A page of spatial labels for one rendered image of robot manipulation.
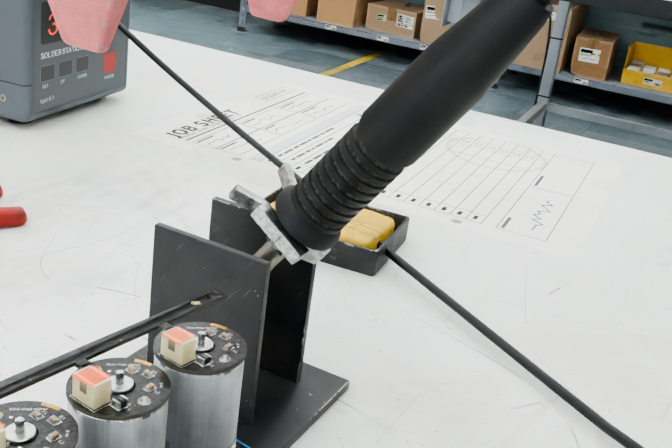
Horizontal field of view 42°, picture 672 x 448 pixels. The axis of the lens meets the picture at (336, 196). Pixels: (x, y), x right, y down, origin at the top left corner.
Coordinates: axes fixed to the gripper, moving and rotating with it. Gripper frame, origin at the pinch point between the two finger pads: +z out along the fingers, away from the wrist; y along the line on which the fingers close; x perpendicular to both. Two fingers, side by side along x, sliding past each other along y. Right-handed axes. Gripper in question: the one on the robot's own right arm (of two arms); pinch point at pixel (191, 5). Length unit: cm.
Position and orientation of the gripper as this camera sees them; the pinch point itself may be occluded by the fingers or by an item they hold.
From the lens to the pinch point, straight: 29.4
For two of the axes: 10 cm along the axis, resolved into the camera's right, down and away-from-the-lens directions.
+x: 8.7, 2.9, -3.9
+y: -4.6, 2.6, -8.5
